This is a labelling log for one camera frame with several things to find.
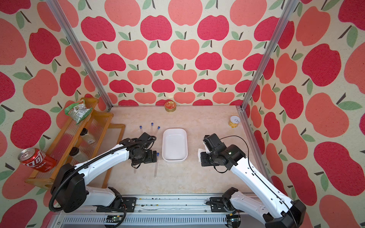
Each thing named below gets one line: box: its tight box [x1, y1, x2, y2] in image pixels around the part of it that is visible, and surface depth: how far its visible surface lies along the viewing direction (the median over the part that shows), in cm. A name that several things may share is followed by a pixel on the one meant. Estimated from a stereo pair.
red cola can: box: [17, 147, 57, 173], surface depth 53 cm
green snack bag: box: [64, 99, 93, 125], surface depth 76 cm
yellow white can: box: [228, 115, 241, 129], surface depth 107 cm
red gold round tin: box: [164, 100, 177, 114], surface depth 121 cm
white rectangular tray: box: [161, 128, 189, 162], surface depth 98 cm
